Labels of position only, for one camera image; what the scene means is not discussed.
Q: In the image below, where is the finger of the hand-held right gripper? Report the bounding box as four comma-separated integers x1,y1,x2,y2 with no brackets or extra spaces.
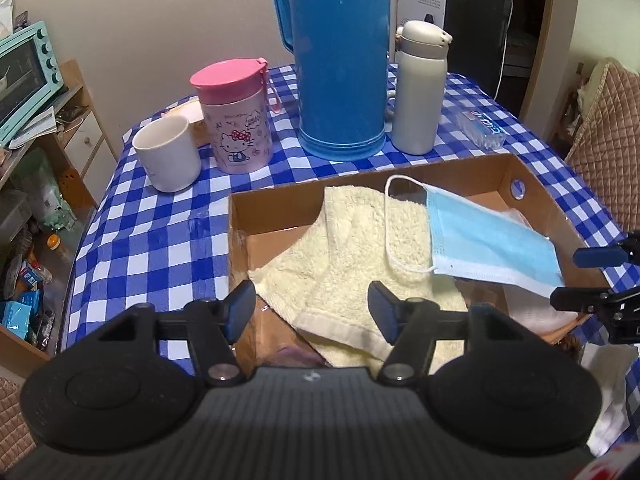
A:
550,286,613,313
572,231,640,268

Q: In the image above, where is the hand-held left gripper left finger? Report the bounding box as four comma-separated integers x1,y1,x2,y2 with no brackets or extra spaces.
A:
97,280,257,387

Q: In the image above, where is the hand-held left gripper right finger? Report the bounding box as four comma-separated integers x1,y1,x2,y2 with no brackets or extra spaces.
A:
366,281,531,387

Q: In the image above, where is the pale yellow towel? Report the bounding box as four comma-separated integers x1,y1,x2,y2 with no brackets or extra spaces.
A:
247,185,468,368

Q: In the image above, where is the brown sock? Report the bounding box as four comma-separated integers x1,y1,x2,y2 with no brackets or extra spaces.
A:
260,342,331,368

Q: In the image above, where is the cardboard box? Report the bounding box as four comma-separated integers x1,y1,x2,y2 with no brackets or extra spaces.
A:
227,152,623,376

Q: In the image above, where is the blue face mask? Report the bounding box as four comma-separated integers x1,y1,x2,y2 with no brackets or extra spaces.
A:
384,175,566,301

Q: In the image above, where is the blue white checkered tablecloth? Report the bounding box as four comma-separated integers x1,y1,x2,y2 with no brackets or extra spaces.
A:
57,64,640,376

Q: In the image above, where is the quilted tan chair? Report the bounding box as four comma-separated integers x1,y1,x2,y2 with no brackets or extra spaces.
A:
565,57,640,233
0,377,38,461

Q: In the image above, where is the person's red white clothing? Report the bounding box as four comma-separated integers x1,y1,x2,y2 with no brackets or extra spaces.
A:
590,440,640,480

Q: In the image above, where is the white mug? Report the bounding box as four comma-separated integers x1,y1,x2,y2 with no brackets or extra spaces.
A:
131,115,202,193

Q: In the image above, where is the clear plastic bottle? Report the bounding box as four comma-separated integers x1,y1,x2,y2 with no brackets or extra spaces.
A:
455,110,508,150

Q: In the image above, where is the pink lidded cartoon cup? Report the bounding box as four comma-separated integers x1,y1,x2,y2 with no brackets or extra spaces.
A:
189,57,283,175

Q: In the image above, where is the white insulated bottle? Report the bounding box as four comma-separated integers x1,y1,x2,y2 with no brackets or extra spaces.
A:
391,20,453,156

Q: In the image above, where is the wooden shelf unit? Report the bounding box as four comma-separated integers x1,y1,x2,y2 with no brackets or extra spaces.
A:
0,59,118,378

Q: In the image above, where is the blue thermos jug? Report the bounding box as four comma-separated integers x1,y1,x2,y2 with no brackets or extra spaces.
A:
269,0,392,162

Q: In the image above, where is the black refrigerator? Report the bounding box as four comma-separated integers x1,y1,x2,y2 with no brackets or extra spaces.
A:
442,0,513,78

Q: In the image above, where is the paper booklet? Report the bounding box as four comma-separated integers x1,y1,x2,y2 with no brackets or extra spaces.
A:
9,106,58,150

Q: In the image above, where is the teal toaster oven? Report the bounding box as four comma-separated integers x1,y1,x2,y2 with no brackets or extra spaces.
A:
0,21,68,133

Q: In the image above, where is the white power cable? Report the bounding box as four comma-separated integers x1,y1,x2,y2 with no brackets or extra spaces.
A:
494,0,516,101

